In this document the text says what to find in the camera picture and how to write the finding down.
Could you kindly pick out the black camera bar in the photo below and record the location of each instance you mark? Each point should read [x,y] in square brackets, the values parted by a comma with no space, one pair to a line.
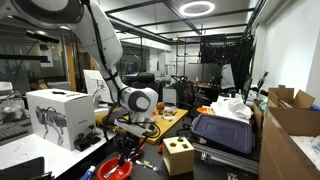
[43,36]

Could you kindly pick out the light wooden table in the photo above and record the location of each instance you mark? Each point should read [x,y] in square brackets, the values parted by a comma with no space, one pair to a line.
[170,125]

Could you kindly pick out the small orange block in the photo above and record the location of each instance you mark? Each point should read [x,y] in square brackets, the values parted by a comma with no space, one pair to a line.
[160,149]

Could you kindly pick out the blue and white tube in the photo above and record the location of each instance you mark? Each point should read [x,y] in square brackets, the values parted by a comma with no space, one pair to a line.
[88,173]

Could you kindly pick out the black laptop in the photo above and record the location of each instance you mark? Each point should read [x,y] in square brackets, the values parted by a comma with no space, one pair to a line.
[20,168]

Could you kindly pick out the laptop computer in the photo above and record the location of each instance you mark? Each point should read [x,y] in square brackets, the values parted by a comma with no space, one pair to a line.
[246,88]

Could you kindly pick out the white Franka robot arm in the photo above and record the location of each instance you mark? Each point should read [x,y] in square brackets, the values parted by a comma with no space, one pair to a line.
[100,36]

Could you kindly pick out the black curtain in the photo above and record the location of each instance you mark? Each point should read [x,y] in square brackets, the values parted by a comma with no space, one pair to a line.
[240,56]

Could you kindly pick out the small open cardboard box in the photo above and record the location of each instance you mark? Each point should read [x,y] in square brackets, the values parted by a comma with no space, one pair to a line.
[280,96]

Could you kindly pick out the white poster board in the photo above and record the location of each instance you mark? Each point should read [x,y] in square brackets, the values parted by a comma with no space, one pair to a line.
[93,83]

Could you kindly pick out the clear plastic container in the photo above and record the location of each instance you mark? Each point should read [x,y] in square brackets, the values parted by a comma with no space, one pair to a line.
[169,113]

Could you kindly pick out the heap of white paper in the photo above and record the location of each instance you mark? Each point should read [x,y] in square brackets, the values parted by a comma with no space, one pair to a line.
[233,108]

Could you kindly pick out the plain silver fork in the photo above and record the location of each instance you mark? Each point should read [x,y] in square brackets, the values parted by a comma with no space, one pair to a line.
[110,172]

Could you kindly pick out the clear plastic bag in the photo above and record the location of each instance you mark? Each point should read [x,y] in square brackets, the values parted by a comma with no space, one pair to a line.
[10,110]

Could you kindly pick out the black ceiling truss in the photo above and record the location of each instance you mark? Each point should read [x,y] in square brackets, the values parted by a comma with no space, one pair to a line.
[143,31]

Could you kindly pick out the plain red bowl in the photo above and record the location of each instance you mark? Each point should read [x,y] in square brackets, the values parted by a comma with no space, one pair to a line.
[123,173]

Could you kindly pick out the navy storage bin lid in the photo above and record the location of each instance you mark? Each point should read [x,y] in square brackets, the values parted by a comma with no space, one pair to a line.
[223,133]

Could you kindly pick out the wooden shape sorter cube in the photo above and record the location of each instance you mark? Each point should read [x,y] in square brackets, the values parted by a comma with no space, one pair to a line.
[178,158]

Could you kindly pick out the dark keyboard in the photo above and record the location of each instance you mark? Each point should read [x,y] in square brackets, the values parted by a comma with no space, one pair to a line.
[13,131]

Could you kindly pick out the brown ball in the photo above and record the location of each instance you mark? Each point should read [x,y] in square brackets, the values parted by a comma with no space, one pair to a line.
[160,106]

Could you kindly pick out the orange bowl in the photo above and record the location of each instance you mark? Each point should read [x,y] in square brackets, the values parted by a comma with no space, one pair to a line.
[204,110]

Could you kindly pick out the black office chair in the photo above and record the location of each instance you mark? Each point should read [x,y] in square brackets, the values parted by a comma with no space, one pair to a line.
[185,98]
[146,81]

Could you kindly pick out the black clamp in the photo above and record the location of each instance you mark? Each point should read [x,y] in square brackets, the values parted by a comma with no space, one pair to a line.
[82,143]
[94,136]

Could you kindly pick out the white box with robot dog print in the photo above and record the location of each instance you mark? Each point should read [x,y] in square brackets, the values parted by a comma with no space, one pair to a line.
[73,113]

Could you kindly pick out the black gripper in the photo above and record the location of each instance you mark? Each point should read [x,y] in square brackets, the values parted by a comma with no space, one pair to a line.
[130,143]

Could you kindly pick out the white work table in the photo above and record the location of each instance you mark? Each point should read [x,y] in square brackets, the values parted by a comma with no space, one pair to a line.
[26,150]

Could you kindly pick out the grey photo reflector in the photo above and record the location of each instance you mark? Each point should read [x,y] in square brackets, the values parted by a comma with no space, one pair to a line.
[228,76]

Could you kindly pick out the large cardboard box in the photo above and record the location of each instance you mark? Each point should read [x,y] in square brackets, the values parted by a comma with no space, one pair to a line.
[276,150]

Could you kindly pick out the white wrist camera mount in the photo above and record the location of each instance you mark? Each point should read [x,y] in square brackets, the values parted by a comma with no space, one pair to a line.
[131,126]

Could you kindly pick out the white plastic bag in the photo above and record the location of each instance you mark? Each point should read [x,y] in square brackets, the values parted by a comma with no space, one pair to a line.
[310,146]

